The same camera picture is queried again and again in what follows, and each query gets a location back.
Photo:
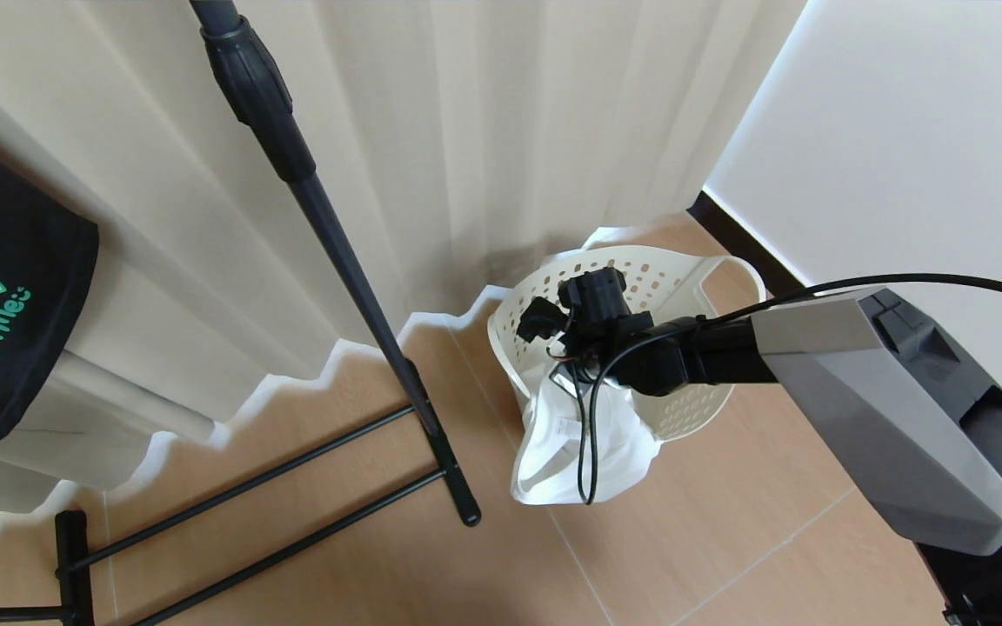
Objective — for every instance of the beige curtain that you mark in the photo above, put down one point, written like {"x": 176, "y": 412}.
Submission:
{"x": 466, "y": 130}

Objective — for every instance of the white laundry basket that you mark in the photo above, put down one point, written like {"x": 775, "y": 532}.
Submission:
{"x": 692, "y": 409}

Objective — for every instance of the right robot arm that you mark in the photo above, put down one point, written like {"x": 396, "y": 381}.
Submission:
{"x": 858, "y": 391}

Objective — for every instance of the white garment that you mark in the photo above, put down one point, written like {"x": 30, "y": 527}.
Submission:
{"x": 623, "y": 452}

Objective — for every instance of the black shorts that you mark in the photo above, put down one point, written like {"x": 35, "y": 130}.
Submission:
{"x": 14, "y": 261}

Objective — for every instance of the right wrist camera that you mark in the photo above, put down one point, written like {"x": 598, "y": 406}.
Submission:
{"x": 540, "y": 317}

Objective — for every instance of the black clothes rack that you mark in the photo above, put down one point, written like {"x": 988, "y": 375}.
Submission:
{"x": 327, "y": 226}

